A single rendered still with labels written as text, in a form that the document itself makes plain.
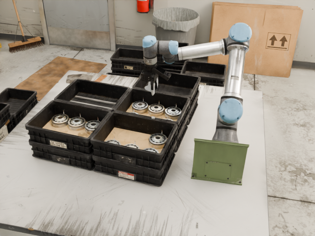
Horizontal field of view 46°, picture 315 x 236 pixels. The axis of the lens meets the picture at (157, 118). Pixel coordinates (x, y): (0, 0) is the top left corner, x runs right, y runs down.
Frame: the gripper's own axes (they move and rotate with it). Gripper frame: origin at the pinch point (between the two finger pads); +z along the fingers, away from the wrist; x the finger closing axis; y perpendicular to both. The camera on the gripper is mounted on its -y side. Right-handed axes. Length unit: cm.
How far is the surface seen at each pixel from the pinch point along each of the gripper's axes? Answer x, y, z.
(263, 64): -240, -57, 121
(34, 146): 51, 56, 13
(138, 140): 30.8, 0.7, 13.0
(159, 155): 49, -18, 1
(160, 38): -208, 66, 84
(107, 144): 49, 10, 1
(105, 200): 69, 5, 21
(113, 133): 29.1, 16.4, 13.2
